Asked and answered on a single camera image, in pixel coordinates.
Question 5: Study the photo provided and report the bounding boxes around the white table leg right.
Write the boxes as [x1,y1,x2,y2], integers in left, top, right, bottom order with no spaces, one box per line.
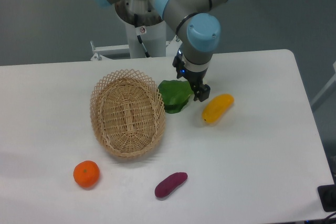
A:
[310,62,335,112]

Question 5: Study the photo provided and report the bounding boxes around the green bok choy vegetable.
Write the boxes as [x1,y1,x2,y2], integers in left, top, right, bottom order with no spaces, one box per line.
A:
[158,80,195,114]

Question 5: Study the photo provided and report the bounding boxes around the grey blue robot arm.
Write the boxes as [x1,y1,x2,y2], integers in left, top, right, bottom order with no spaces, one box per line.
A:
[95,0,230,101]

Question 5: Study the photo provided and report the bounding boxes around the woven wicker basket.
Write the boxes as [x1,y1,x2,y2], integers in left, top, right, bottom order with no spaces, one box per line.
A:
[90,69,165,159]

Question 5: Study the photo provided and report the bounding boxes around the yellow mango fruit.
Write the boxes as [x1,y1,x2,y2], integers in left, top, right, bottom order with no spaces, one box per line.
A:
[202,94,235,123]

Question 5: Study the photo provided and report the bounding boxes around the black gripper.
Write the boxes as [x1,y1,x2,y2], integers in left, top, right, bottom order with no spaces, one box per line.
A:
[172,54,211,102]

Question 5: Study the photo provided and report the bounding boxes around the black device at edge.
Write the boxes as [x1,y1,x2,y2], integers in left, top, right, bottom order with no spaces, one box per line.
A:
[317,184,335,212]

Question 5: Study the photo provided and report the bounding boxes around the white metal base frame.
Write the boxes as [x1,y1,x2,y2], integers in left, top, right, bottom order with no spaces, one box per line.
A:
[90,35,182,61]

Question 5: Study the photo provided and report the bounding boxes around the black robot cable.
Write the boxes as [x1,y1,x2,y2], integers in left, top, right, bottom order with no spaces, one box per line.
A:
[133,13,152,58]

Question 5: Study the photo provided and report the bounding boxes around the orange tangerine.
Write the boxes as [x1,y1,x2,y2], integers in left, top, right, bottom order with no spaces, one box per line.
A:
[73,161,100,188]

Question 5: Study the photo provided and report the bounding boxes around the purple sweet potato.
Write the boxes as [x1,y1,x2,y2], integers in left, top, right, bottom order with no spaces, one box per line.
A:
[154,172,188,198]

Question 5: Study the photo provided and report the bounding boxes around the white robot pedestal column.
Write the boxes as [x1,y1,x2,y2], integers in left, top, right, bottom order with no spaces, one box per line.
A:
[114,0,167,59]

